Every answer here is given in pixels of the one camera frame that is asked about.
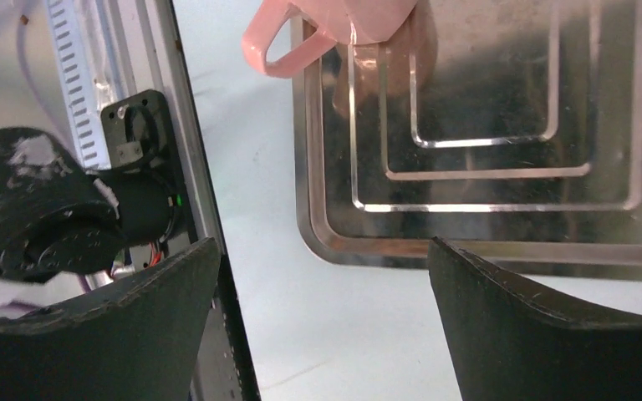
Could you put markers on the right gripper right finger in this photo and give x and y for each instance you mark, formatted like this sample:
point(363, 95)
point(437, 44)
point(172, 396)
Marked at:
point(511, 338)

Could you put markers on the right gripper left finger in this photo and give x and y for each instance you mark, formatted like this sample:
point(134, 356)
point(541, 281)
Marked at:
point(134, 339)

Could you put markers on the pink cup front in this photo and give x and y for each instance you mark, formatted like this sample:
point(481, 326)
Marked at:
point(348, 22)

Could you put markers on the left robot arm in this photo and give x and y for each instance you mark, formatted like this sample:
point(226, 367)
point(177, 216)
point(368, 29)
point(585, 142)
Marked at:
point(55, 216)

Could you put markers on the metal tray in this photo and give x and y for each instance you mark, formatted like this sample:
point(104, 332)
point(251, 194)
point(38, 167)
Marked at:
point(512, 128)

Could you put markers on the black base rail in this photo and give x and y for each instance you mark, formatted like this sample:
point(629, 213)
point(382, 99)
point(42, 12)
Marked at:
point(154, 119)

